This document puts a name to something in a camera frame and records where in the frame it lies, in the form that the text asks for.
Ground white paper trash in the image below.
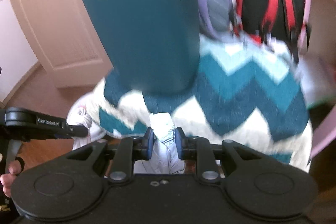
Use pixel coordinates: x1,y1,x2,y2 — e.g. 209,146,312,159
134,113,185,174

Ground teal trash bin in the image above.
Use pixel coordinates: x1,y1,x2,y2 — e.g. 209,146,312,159
83,0,199,94

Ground left hand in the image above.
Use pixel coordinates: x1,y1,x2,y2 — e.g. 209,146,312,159
1,157,25,198

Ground teal white zigzag quilt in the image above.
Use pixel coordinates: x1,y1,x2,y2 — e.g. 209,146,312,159
67,35,313,171

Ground beige wooden door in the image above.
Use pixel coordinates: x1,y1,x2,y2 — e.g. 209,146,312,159
11,0,112,88

